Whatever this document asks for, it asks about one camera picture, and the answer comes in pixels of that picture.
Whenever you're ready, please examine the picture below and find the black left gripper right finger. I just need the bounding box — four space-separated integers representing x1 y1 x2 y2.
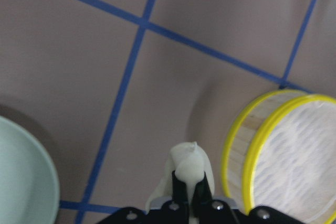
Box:
191 173 213 223

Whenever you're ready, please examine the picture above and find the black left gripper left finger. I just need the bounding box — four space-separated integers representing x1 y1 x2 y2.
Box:
171 171 190 224

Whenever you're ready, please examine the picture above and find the white steamed bun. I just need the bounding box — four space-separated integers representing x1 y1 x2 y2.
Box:
145 142 215 211

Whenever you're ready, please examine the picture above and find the light green plate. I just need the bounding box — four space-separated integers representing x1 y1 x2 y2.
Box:
1 117 60 223

